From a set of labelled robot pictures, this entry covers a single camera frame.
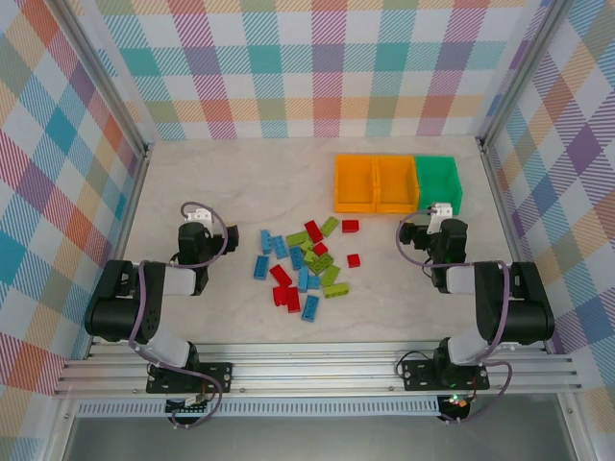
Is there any aluminium frame leg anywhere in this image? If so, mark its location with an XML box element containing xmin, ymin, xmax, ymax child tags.
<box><xmin>556</xmin><ymin>394</ymin><xmax>595</xmax><ymax>461</ymax></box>
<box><xmin>45</xmin><ymin>397</ymin><xmax>81</xmax><ymax>461</ymax></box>

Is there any white slotted cable duct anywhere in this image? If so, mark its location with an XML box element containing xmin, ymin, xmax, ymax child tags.
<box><xmin>76</xmin><ymin>400</ymin><xmax>442</xmax><ymax>418</ymax></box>

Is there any green plastic bin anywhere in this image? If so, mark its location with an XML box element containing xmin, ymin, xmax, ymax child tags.
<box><xmin>413</xmin><ymin>154</ymin><xmax>466</xmax><ymax>216</ymax></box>

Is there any aluminium frame post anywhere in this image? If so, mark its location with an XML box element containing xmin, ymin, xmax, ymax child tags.
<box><xmin>50</xmin><ymin>0</ymin><xmax>158</xmax><ymax>158</ymax></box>
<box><xmin>474</xmin><ymin>0</ymin><xmax>580</xmax><ymax>145</ymax></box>

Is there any aluminium side rail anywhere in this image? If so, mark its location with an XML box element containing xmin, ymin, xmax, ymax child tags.
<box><xmin>86</xmin><ymin>141</ymin><xmax>155</xmax><ymax>361</ymax></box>
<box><xmin>475</xmin><ymin>136</ymin><xmax>578</xmax><ymax>366</ymax></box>

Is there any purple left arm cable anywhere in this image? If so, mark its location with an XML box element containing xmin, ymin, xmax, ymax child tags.
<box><xmin>128</xmin><ymin>201</ymin><xmax>230</xmax><ymax>429</ymax></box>

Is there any aluminium mounting rail beam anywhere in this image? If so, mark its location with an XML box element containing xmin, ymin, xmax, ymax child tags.
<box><xmin>52</xmin><ymin>340</ymin><xmax>582</xmax><ymax>399</ymax></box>

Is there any small electronics board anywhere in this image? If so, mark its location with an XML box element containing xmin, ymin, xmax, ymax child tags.
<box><xmin>439</xmin><ymin>393</ymin><xmax>470</xmax><ymax>412</ymax></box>

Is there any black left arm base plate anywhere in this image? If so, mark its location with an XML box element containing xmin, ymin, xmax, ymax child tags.
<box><xmin>146</xmin><ymin>362</ymin><xmax>234</xmax><ymax>394</ymax></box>

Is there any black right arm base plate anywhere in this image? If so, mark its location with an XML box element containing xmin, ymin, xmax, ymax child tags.
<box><xmin>402</xmin><ymin>360</ymin><xmax>491</xmax><ymax>391</ymax></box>

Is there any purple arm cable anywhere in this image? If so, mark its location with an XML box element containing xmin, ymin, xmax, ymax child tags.
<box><xmin>396</xmin><ymin>206</ymin><xmax>513</xmax><ymax>426</ymax></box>
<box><xmin>128</xmin><ymin>201</ymin><xmax>230</xmax><ymax>429</ymax></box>

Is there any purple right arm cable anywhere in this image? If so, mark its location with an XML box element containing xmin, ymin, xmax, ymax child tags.
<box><xmin>396</xmin><ymin>206</ymin><xmax>513</xmax><ymax>426</ymax></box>

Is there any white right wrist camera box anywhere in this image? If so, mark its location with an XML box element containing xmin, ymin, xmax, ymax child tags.
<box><xmin>429</xmin><ymin>202</ymin><xmax>455</xmax><ymax>235</ymax></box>

